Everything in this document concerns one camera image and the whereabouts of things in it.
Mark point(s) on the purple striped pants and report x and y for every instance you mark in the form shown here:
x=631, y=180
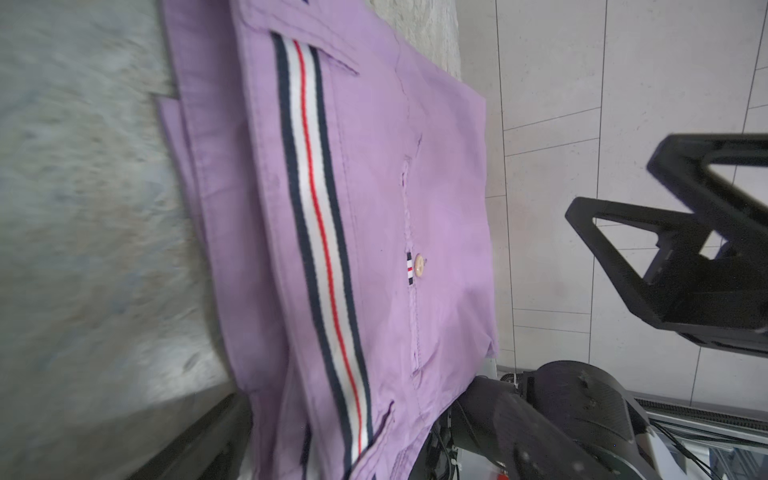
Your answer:
x=336, y=178

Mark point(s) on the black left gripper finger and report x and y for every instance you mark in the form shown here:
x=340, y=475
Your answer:
x=708, y=280

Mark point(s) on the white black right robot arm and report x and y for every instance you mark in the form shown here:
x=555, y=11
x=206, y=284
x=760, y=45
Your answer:
x=564, y=420

